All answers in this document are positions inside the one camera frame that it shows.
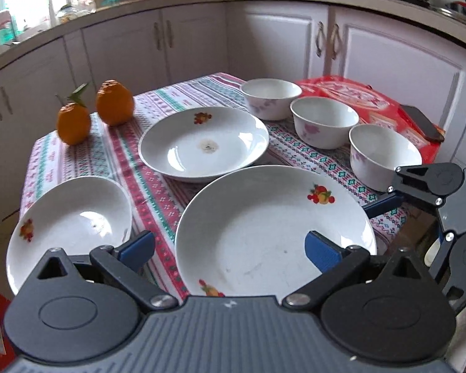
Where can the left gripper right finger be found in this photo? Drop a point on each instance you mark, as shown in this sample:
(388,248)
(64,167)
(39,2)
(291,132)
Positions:
(339,268)

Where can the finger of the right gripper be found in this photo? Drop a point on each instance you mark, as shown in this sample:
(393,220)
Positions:
(383,204)

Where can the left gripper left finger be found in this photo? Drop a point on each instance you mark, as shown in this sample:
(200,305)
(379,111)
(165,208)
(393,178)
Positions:
(120,267)

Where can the white bowl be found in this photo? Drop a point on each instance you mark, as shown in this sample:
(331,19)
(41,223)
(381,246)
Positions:
(322,122)
(269,98)
(375,153)

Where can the large white fruit-pattern plate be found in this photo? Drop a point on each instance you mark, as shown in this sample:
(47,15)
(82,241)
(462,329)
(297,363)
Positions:
(244,234)

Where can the white kitchen cabinets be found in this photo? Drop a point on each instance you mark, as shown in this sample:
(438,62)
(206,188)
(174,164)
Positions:
(414,56)

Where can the gloved right hand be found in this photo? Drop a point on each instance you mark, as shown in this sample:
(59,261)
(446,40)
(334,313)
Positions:
(432,253)

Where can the white plate left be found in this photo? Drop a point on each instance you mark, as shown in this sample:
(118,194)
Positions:
(77,215)

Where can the black smartphone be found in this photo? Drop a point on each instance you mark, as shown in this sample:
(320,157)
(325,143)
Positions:
(421,123)

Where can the red snack box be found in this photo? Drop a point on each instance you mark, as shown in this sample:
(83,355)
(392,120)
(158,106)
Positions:
(372,108)

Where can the white plate stained centre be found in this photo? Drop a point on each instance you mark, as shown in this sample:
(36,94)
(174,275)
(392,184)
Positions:
(199,145)

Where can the patterned striped tablecloth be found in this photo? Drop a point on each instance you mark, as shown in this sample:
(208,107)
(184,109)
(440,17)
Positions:
(157,201)

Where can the orange with leaf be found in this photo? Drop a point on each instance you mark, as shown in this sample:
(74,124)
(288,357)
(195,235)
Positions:
(73,123)

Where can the bumpy orange without leaf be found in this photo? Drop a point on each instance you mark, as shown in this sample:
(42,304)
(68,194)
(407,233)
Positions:
(115,103)

